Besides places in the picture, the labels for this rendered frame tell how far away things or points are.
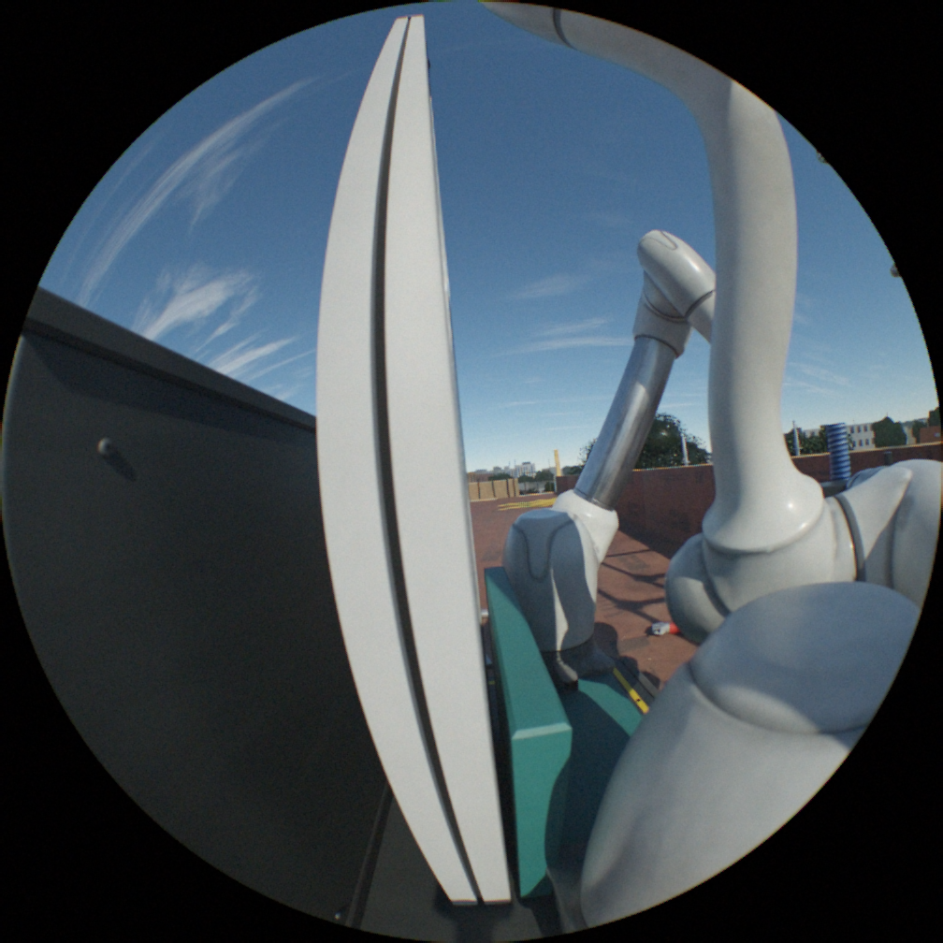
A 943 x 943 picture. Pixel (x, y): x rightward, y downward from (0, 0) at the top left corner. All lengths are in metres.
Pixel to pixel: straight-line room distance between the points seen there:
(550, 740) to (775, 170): 0.33
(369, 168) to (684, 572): 0.35
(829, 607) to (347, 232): 0.27
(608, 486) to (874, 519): 0.53
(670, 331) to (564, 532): 0.47
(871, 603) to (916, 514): 0.12
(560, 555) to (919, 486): 0.44
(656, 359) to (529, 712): 0.66
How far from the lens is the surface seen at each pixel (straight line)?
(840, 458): 0.59
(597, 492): 0.68
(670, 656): 1.42
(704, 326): 0.62
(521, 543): 0.50
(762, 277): 0.22
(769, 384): 0.22
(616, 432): 0.68
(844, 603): 0.16
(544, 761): 0.19
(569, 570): 0.49
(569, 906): 0.32
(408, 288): 0.15
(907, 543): 0.26
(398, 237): 0.18
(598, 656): 0.59
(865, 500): 0.28
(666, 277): 0.64
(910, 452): 1.51
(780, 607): 0.16
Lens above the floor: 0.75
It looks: 2 degrees up
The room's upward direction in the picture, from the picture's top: 6 degrees counter-clockwise
